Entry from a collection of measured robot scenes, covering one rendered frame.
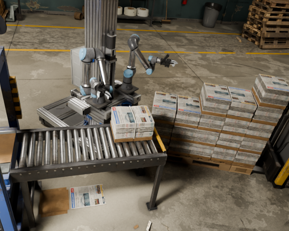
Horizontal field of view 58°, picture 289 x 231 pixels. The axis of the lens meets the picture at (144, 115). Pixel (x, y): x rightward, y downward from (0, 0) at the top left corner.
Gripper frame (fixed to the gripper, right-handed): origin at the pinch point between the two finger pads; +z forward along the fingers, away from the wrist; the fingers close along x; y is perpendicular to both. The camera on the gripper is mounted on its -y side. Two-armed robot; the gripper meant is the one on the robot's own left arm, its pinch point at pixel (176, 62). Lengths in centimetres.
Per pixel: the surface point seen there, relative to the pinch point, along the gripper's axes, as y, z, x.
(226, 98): 12, 64, 34
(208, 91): 13, 44, 27
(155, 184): 67, 9, 131
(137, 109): 8, -25, 90
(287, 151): 84, 167, 20
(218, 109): 26, 59, 40
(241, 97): 15, 82, 22
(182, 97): 39.0, 16.3, 15.3
